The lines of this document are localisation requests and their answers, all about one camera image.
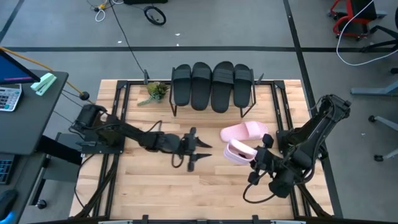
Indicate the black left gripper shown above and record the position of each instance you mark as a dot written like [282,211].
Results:
[189,144]

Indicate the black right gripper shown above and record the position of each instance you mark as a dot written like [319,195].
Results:
[264,160]

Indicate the pink slide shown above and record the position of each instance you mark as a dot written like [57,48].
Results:
[242,132]
[233,155]

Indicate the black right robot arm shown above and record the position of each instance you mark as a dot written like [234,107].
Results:
[314,130]

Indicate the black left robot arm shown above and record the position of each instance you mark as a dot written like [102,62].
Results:
[130,133]

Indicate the wooden shelf with black legs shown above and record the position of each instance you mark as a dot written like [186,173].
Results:
[254,99]

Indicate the small green succulent plant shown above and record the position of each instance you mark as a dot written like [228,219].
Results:
[157,90]

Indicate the black ball knob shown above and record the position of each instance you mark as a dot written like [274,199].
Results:
[84,95]

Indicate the grey chair base with casters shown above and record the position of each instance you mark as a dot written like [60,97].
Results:
[387,123]

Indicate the grey desk foot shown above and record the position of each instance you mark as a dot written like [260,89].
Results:
[373,91]

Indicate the black box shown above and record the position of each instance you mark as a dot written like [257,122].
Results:
[146,1]

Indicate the black caster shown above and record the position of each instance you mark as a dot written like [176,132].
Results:
[41,204]

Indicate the mint green stapler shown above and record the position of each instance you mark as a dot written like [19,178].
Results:
[43,83]

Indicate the dark grey side desk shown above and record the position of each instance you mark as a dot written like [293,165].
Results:
[31,124]

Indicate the black office chair base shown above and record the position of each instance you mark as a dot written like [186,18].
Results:
[382,31]

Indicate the black lower desk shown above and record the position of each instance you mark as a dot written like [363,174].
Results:
[25,174]

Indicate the red and black stool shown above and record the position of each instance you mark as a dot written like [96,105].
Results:
[362,12]

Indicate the black computer keyboard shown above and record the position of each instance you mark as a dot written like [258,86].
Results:
[5,171]

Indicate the grey desk calculator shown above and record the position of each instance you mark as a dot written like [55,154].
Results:
[9,98]

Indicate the black computer mouse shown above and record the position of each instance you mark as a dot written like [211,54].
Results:
[7,202]

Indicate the computer monitor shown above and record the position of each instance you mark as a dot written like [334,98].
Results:
[12,71]

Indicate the black metal table frame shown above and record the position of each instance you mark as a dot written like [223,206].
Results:
[122,84]

